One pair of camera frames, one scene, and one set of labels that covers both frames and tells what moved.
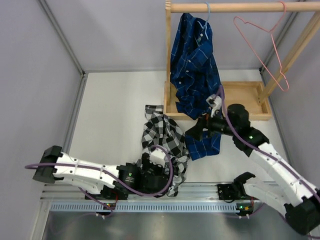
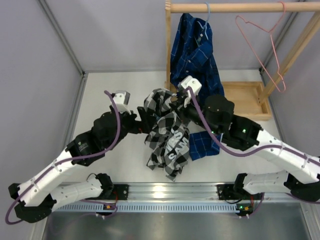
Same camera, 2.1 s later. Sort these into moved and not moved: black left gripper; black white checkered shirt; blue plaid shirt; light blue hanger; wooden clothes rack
Moved: black white checkered shirt; black left gripper
Not moved: wooden clothes rack; blue plaid shirt; light blue hanger
